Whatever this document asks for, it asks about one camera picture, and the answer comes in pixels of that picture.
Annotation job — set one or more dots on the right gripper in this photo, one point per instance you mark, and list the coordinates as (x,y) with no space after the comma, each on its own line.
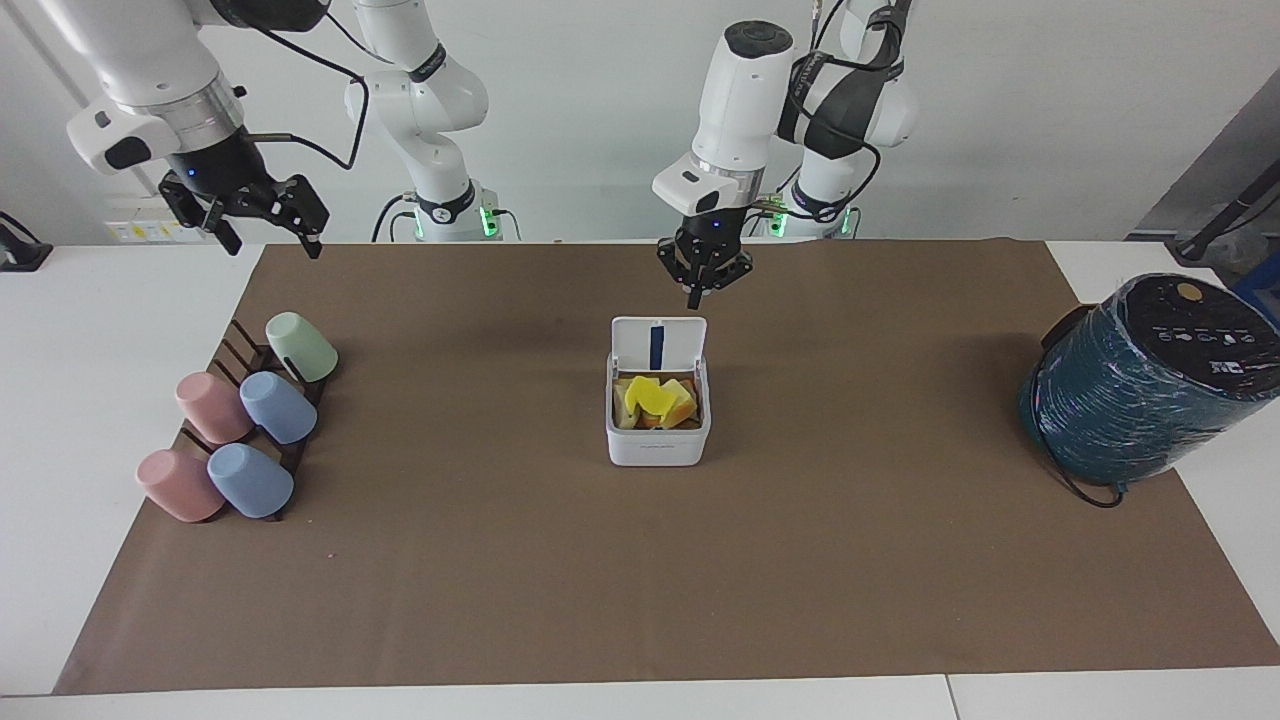
(215,165)

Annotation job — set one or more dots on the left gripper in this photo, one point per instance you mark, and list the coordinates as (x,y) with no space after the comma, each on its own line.
(715,230)

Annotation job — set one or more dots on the orange trash piece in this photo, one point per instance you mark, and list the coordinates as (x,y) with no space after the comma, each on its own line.
(683,405)

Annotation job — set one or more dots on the yellow trash piece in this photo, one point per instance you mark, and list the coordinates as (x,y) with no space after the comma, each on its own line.
(650,398)

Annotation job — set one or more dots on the white trash can with lid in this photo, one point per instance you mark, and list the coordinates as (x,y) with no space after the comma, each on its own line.
(655,448)

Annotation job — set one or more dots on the dark brown cup rack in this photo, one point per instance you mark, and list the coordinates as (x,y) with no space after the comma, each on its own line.
(241,346)

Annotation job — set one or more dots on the green plastic cup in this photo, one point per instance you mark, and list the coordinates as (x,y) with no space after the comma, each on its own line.
(303,346)

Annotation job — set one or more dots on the blue plastic cup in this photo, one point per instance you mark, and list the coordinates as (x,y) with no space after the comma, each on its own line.
(279,407)
(250,481)

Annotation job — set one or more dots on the pink plastic cup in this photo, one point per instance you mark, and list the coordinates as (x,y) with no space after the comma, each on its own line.
(178,486)
(212,408)

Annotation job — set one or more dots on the black stand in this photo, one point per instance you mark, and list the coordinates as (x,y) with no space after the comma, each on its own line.
(20,250)
(1225,215)

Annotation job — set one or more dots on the teal round appliance in wrap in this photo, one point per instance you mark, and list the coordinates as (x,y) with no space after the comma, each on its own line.
(1130,400)

